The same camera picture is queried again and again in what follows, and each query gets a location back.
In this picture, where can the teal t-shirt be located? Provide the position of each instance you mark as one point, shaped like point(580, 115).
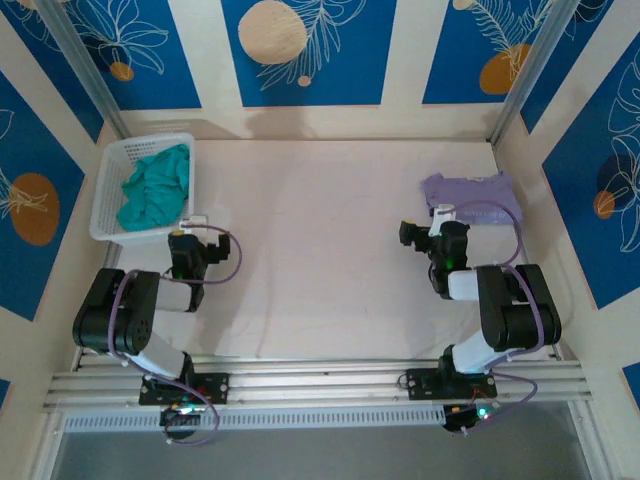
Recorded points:
point(155, 190)

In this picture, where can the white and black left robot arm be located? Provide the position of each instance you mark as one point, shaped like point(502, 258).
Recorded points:
point(120, 310)

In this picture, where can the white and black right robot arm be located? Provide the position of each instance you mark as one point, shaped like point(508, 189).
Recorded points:
point(520, 310)

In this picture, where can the folded lavender t-shirt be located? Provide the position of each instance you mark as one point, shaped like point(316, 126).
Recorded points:
point(490, 195)

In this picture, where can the white plastic basket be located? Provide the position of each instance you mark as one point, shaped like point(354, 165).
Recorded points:
point(107, 200)

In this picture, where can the white table cover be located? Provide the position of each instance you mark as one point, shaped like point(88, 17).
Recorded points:
point(325, 250)

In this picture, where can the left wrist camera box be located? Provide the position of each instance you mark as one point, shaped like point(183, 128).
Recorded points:
point(194, 221)

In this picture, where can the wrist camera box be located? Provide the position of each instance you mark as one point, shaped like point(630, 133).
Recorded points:
point(441, 220)
point(194, 221)

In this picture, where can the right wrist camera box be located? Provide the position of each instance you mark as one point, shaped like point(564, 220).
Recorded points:
point(441, 220)

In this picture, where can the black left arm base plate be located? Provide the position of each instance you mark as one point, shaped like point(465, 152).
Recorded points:
point(217, 387)

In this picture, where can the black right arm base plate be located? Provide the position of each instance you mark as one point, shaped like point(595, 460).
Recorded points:
point(417, 382)

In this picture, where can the aluminium mounting rail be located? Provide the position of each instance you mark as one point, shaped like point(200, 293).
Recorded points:
point(325, 380)

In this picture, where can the aluminium frame post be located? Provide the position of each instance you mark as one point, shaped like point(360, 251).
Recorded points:
point(535, 55)
point(78, 55)

